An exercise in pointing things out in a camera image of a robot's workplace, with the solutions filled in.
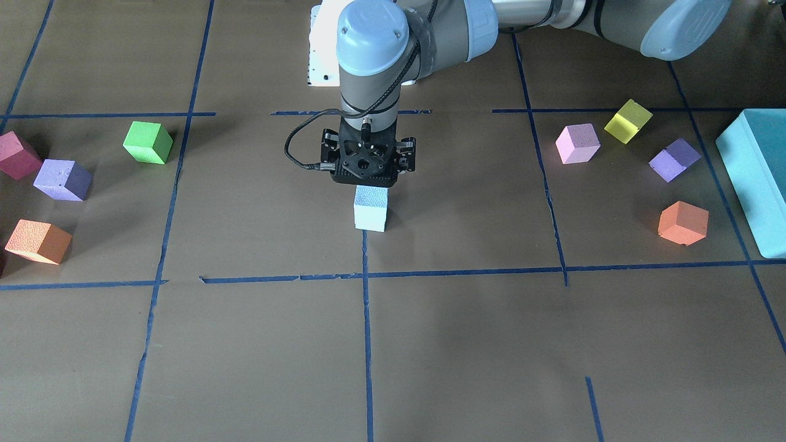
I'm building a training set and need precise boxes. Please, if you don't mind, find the green foam block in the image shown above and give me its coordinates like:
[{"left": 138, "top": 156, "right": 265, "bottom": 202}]
[{"left": 122, "top": 121, "right": 173, "bottom": 165}]

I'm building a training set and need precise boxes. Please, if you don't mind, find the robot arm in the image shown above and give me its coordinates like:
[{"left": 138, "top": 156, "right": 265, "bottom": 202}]
[{"left": 306, "top": 1, "right": 731, "bottom": 188}]

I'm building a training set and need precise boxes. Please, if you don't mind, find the light blue block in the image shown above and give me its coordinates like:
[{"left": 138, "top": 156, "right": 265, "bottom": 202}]
[
  {"left": 354, "top": 205, "right": 388, "bottom": 232},
  {"left": 354, "top": 185, "right": 389, "bottom": 209}
]

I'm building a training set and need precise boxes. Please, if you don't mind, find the dark pink foam block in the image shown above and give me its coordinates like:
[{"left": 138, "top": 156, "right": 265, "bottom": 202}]
[{"left": 1, "top": 131, "right": 43, "bottom": 180}]

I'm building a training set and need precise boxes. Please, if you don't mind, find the teal plastic bin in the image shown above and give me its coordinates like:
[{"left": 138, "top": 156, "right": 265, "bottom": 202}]
[{"left": 716, "top": 108, "right": 785, "bottom": 258}]

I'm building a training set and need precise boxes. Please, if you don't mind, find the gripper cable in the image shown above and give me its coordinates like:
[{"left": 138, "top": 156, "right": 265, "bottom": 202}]
[{"left": 284, "top": 110, "right": 344, "bottom": 171}]

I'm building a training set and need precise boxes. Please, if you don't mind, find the purple foam block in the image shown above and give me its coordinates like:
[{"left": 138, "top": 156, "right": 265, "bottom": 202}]
[
  {"left": 33, "top": 159, "right": 92, "bottom": 201},
  {"left": 648, "top": 138, "right": 702, "bottom": 183}
]

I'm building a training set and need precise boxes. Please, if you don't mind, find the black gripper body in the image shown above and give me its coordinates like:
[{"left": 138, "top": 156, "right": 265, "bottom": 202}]
[{"left": 321, "top": 123, "right": 416, "bottom": 187}]

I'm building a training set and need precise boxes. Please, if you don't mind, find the yellow foam block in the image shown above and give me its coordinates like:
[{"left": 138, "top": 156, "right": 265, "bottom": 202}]
[{"left": 604, "top": 99, "right": 653, "bottom": 144}]

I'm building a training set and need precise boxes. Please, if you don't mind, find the orange foam block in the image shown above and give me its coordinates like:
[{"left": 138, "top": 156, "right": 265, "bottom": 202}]
[
  {"left": 4, "top": 219, "right": 72, "bottom": 265},
  {"left": 657, "top": 201, "right": 709, "bottom": 246}
]

